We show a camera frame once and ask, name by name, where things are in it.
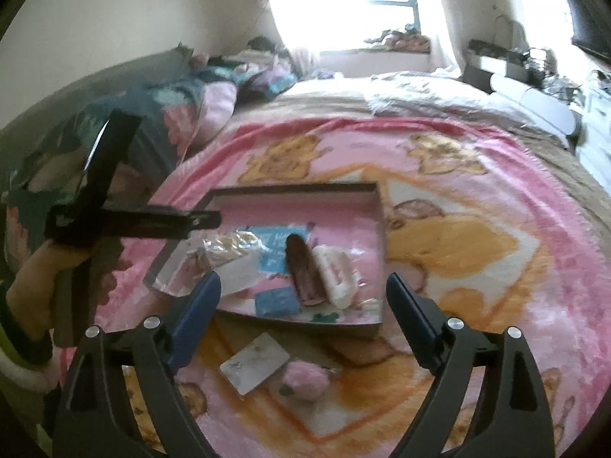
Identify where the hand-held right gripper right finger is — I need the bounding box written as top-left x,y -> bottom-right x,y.
386,272 -> 558,458

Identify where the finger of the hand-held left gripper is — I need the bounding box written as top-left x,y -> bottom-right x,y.
76,109 -> 145,211
102,206 -> 222,240

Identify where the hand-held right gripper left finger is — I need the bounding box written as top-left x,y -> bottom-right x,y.
54,270 -> 223,458

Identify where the small clear plastic packet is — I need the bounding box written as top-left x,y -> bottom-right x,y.
210,254 -> 269,297

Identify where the shallow brown cardboard box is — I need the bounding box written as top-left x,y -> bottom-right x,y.
143,181 -> 386,342

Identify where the clear packet of hair accessories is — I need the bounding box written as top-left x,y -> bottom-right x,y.
200,230 -> 271,268

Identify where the small blue square card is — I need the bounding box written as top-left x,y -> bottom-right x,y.
254,287 -> 303,317

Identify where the white hair claw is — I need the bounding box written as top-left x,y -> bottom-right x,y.
312,244 -> 359,310

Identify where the brown hair clip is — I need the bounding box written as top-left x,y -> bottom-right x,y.
285,234 -> 331,307

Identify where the person's left forearm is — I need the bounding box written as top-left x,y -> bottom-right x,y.
0,296 -> 65,423

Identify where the person's left hand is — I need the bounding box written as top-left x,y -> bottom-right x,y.
7,239 -> 131,342

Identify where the clear plastic film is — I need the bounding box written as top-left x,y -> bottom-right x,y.
155,243 -> 211,299

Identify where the white rectangular card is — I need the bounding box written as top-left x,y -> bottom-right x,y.
220,333 -> 292,396

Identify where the dark green floral quilt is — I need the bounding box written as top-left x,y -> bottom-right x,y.
0,48 -> 299,258

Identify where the blue printed card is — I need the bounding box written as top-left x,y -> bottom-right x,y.
246,225 -> 315,274

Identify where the pink printed blanket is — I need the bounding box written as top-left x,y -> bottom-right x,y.
93,117 -> 611,458

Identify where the pile of clothes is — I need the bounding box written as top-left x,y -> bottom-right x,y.
191,35 -> 317,97

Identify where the white curtain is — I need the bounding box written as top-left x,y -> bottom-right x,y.
257,0 -> 322,79

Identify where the crumpled white sheet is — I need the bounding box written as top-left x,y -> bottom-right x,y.
365,71 -> 526,121

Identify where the white dresser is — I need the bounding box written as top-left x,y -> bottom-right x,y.
575,75 -> 611,179

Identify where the window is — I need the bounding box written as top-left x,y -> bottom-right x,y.
265,0 -> 433,54

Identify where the storage rack with items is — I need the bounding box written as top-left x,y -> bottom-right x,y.
465,14 -> 560,83

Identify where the windowsill clutter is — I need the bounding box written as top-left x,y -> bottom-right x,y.
364,24 -> 433,54

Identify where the pink pom-pom hair tie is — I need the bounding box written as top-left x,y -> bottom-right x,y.
281,361 -> 333,401

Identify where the black wall television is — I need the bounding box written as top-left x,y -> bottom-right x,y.
561,0 -> 611,64

